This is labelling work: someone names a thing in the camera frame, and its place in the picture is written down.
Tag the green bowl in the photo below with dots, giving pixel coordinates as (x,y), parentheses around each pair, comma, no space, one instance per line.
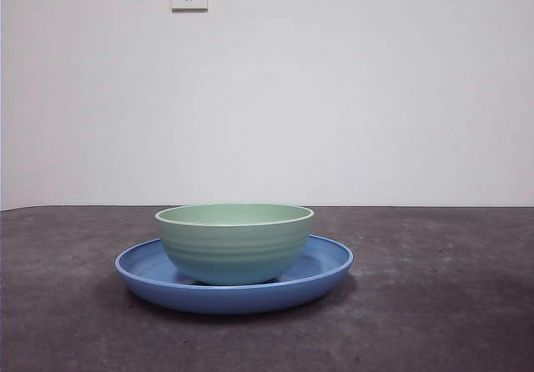
(233,247)

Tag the blue plate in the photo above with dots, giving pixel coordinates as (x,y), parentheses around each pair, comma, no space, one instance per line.
(233,299)

